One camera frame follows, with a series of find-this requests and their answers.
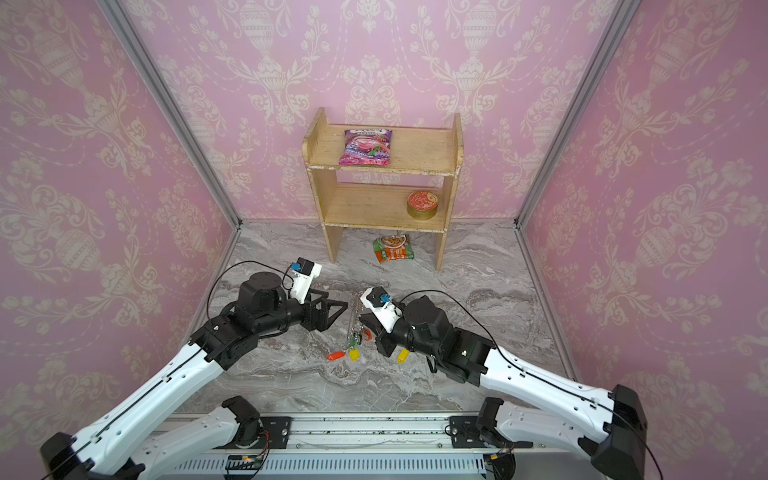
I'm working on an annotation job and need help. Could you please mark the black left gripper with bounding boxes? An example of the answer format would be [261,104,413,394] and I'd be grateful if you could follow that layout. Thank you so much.
[256,287,350,336]

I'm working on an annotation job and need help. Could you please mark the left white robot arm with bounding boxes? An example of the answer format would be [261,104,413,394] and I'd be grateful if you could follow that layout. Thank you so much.
[40,271,348,479]

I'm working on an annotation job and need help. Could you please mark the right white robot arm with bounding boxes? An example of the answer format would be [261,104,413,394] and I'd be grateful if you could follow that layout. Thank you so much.
[359,287,656,479]

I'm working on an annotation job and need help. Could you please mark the green orange snack packet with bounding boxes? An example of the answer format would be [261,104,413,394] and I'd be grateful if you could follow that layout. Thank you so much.
[373,234,414,263]

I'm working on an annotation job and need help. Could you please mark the round red gold tin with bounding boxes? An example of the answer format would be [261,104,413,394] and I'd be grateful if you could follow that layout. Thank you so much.
[406,190,439,221]

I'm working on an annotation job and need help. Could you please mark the wooden two-tier shelf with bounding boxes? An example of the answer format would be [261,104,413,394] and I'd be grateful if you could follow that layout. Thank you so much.
[302,107,465,270]

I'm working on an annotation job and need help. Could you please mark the pink snack packet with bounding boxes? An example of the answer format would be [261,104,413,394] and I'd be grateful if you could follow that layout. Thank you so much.
[339,128,393,166]

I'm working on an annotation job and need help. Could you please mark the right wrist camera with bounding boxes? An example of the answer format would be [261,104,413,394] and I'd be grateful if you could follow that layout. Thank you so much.
[360,286,403,333]

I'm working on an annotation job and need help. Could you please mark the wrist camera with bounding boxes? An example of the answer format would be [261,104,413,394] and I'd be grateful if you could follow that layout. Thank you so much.
[360,286,403,333]
[290,257,322,304]

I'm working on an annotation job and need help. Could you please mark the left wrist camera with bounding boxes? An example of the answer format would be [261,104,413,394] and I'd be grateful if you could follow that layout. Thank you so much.
[290,257,322,304]

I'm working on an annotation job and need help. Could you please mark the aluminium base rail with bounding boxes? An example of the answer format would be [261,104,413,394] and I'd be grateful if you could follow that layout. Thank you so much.
[129,407,602,479]

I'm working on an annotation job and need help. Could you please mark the aluminium corner post left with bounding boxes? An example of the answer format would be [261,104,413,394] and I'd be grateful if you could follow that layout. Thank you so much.
[96,0,242,230]

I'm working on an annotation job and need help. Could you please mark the aluminium corner post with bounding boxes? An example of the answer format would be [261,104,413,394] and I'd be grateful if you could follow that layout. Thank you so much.
[515,0,641,231]
[96,0,242,230]

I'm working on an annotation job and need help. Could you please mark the aluminium corner post right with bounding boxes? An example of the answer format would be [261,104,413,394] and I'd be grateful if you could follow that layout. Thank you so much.
[515,0,641,231]

